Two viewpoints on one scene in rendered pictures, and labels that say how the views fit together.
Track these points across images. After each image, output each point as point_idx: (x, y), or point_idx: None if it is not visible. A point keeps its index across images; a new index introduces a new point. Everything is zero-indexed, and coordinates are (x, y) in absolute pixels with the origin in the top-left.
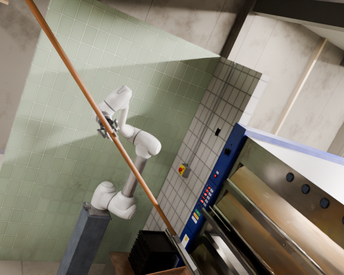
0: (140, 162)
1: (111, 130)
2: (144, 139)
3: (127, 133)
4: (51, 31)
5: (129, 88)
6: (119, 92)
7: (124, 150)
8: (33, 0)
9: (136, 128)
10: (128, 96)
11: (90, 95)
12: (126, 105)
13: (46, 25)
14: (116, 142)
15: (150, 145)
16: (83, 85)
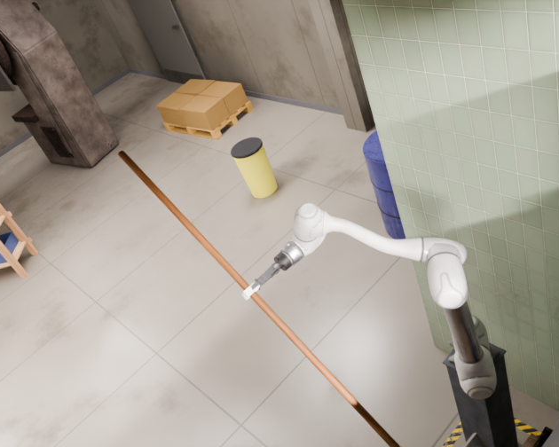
0: (444, 312)
1: (241, 285)
2: (429, 274)
3: (408, 257)
4: (146, 181)
5: (310, 208)
6: (295, 216)
7: (269, 313)
8: (125, 157)
9: (435, 247)
10: (303, 223)
11: (203, 243)
12: (318, 232)
13: (140, 177)
14: (254, 301)
15: (431, 291)
16: (192, 232)
